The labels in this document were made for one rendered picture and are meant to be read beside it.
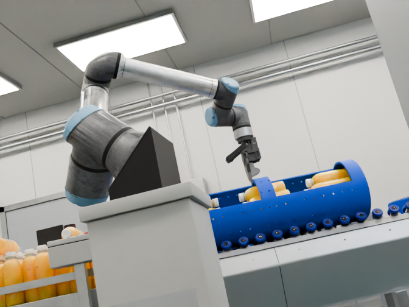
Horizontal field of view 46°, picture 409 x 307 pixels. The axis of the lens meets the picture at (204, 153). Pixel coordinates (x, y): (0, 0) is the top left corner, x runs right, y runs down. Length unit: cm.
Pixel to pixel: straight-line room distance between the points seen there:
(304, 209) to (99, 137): 101
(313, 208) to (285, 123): 364
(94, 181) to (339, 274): 112
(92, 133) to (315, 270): 112
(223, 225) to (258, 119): 376
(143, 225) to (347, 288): 113
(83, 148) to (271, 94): 446
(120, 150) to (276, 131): 435
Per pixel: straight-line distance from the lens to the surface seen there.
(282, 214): 208
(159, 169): 134
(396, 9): 66
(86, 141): 149
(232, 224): 205
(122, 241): 131
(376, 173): 563
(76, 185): 160
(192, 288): 126
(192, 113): 586
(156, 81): 208
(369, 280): 219
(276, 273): 206
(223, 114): 218
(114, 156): 143
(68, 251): 189
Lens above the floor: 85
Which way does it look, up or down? 14 degrees up
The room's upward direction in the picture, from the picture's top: 12 degrees counter-clockwise
